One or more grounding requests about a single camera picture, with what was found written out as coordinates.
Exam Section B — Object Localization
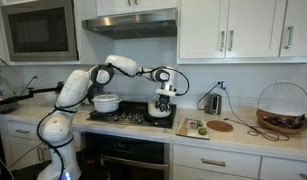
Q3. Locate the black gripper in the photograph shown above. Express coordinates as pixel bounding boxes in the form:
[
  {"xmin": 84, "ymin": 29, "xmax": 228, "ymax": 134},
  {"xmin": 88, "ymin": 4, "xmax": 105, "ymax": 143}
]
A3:
[{"xmin": 154, "ymin": 94, "xmax": 173, "ymax": 113}]

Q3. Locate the wooden spatula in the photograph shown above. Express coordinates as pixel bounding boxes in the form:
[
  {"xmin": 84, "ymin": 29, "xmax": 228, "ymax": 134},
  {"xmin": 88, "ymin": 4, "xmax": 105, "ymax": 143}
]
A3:
[{"xmin": 177, "ymin": 118, "xmax": 190, "ymax": 137}]

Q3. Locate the black gas cooktop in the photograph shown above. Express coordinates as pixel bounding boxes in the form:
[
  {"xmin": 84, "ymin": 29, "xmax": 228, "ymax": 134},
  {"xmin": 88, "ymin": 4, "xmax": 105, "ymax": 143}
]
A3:
[{"xmin": 87, "ymin": 100, "xmax": 178, "ymax": 130}]

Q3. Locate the white cutting board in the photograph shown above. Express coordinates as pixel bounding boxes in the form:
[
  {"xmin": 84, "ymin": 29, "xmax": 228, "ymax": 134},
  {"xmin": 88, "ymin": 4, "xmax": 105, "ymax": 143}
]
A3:
[{"xmin": 175, "ymin": 117, "xmax": 211, "ymax": 141}]

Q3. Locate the silver toaster appliance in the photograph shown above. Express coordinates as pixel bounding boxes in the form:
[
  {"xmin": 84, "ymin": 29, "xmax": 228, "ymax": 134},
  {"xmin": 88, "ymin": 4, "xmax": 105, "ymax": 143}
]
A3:
[{"xmin": 204, "ymin": 93, "xmax": 223, "ymax": 116}]

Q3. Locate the white lidded Dutch oven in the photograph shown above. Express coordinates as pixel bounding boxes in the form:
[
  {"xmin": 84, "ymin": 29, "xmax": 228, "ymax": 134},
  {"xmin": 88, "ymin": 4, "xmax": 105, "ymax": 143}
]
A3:
[{"xmin": 91, "ymin": 93, "xmax": 123, "ymax": 114}]

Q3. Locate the round wooden trivet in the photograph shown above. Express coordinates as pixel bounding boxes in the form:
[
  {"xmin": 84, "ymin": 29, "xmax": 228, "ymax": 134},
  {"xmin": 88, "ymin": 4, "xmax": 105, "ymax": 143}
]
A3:
[{"xmin": 206, "ymin": 120, "xmax": 235, "ymax": 133}]

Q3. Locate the black built-in oven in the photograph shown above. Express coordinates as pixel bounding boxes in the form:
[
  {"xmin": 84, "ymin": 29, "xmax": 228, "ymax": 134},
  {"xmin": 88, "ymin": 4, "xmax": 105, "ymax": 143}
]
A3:
[{"xmin": 80, "ymin": 131, "xmax": 172, "ymax": 180}]

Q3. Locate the stainless range hood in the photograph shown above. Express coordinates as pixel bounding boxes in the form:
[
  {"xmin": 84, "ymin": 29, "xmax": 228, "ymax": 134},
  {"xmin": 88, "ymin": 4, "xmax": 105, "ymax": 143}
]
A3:
[{"xmin": 81, "ymin": 8, "xmax": 178, "ymax": 41}]

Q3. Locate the white drawer base cabinet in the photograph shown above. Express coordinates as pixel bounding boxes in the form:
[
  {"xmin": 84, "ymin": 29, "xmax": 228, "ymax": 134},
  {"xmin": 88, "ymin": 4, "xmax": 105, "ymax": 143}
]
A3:
[{"xmin": 171, "ymin": 141, "xmax": 307, "ymax": 180}]

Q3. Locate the white cabinet above hood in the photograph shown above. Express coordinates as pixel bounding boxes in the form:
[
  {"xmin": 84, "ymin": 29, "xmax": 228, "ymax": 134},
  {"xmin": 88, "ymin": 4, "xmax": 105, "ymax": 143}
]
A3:
[{"xmin": 95, "ymin": 0, "xmax": 178, "ymax": 18}]

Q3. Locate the wide white upper cabinet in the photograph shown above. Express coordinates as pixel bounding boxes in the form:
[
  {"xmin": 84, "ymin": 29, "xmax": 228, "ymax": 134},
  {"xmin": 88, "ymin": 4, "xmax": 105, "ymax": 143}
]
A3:
[{"xmin": 177, "ymin": 0, "xmax": 307, "ymax": 65}]

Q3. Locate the dark brown dried food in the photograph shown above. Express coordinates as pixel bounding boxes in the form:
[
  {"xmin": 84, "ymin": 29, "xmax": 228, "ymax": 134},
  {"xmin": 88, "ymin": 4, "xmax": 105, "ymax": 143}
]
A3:
[{"xmin": 262, "ymin": 113, "xmax": 307, "ymax": 130}]

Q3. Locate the built-in stainless microwave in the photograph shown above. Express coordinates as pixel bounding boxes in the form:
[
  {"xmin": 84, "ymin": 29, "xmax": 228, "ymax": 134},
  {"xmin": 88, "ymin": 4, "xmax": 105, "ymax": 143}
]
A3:
[{"xmin": 0, "ymin": 0, "xmax": 79, "ymax": 63}]

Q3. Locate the grey countertop appliance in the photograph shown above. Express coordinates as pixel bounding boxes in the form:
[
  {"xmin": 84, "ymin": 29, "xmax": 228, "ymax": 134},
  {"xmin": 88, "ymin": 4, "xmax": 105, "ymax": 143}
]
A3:
[{"xmin": 0, "ymin": 55, "xmax": 26, "ymax": 115}]

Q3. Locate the black kettle power cable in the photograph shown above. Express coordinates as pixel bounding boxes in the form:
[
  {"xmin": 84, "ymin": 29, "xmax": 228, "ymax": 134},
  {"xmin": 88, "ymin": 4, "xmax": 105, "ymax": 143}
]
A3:
[{"xmin": 196, "ymin": 81, "xmax": 223, "ymax": 111}]

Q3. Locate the long coiled black cable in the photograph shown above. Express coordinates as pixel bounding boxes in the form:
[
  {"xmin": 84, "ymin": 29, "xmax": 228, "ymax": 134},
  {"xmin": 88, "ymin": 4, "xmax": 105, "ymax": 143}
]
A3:
[{"xmin": 222, "ymin": 87, "xmax": 291, "ymax": 143}]

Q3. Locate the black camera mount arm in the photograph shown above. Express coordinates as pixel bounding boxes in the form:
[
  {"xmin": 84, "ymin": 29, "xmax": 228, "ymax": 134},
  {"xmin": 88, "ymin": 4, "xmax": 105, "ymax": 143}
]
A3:
[{"xmin": 0, "ymin": 81, "xmax": 66, "ymax": 107}]

